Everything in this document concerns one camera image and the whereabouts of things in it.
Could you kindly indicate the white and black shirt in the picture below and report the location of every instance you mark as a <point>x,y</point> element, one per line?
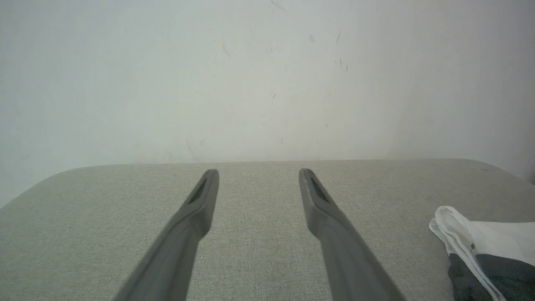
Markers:
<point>497,246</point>

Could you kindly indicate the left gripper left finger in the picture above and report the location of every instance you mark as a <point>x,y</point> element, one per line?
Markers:
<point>179,251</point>

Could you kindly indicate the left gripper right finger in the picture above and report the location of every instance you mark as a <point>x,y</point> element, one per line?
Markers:
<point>347,259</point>

